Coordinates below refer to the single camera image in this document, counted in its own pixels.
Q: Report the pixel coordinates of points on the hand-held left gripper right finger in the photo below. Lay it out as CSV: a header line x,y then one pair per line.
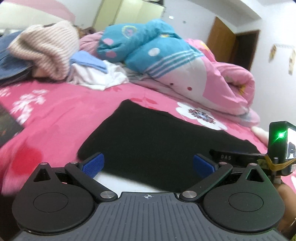
x,y
203,165

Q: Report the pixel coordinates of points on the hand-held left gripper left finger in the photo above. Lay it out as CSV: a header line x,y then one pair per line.
x,y
94,165

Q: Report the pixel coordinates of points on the black printed t-shirt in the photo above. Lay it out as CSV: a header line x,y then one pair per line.
x,y
161,143

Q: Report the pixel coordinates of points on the person's right hand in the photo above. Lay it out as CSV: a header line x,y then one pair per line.
x,y
286,206

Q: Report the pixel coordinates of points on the white folded towel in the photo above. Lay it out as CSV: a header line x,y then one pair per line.
x,y
260,133

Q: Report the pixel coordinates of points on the pink floral blanket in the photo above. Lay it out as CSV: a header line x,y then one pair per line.
x,y
57,115

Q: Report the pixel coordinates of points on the crumpled white shirt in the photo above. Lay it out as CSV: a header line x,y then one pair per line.
x,y
97,76

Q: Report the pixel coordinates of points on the light blue cloth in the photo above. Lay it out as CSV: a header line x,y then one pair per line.
x,y
89,61

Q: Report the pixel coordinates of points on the pink and blue quilt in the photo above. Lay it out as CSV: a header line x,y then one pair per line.
x,y
173,64

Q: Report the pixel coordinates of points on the wooden door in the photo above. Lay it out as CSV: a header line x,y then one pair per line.
x,y
231,44

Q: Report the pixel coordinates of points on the beige checkered cloth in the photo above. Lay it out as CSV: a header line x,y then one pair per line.
x,y
46,48

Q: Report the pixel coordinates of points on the blue denim cloth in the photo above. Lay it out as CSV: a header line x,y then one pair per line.
x,y
12,62

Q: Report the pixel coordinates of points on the pale yellow cabinet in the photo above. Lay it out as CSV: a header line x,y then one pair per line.
x,y
129,14

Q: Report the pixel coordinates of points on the yellow hanging wall item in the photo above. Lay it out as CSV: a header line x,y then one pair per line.
x,y
272,53

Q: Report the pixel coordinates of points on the white wall hook rack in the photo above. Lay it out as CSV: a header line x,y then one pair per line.
x,y
285,46

